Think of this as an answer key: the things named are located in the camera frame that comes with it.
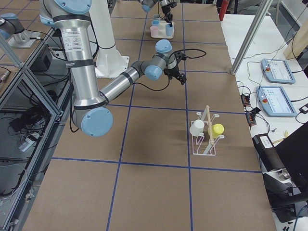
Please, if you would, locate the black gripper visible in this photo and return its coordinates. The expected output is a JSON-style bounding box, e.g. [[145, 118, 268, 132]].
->
[[160, 2, 177, 24], [166, 50, 187, 85]]

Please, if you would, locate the blue cup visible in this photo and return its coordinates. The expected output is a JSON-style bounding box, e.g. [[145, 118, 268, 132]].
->
[[152, 20, 160, 27], [165, 24, 174, 36]]

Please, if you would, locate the pale green plastic cup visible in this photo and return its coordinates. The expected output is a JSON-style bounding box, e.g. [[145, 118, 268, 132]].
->
[[190, 119, 205, 137]]

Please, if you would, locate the yellow plastic cup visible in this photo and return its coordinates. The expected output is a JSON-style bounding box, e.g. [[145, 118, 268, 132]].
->
[[212, 123, 224, 139]]

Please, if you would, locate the grey plastic cup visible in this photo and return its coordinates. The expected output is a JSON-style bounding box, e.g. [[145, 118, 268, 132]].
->
[[153, 14, 160, 21]]

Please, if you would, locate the blue cup by pink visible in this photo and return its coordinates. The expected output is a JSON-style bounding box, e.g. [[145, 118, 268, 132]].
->
[[152, 20, 160, 27]]

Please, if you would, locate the pink plastic cup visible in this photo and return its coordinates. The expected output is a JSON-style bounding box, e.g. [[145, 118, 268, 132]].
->
[[150, 26, 158, 38]]

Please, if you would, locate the cream plastic tray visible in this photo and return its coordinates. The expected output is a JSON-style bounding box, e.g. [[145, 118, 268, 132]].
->
[[156, 21, 175, 39]]

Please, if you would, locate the red fire extinguisher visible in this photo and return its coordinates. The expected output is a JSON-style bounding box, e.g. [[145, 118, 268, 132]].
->
[[218, 0, 230, 22]]

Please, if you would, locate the black usb hub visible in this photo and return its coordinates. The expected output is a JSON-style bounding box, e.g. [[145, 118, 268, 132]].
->
[[245, 112, 257, 127], [241, 94, 251, 107]]

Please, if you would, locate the blue teach pendant near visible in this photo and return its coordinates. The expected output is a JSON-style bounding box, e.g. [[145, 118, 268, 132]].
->
[[257, 86, 297, 117]]

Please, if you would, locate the blue teach pendant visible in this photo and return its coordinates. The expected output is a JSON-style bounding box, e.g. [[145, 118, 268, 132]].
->
[[261, 59, 295, 84], [257, 86, 297, 117]]

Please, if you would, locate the blue teach pendant far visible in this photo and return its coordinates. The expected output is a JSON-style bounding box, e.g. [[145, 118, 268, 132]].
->
[[261, 59, 295, 84]]

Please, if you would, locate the black monitor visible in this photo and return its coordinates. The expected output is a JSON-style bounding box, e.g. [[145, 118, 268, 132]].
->
[[272, 123, 308, 207]]

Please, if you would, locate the white wire cup rack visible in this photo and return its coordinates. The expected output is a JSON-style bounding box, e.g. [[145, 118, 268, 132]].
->
[[190, 105, 225, 156]]

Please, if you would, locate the grey aluminium post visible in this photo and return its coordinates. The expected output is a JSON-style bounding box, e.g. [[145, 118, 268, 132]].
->
[[230, 0, 273, 75]]

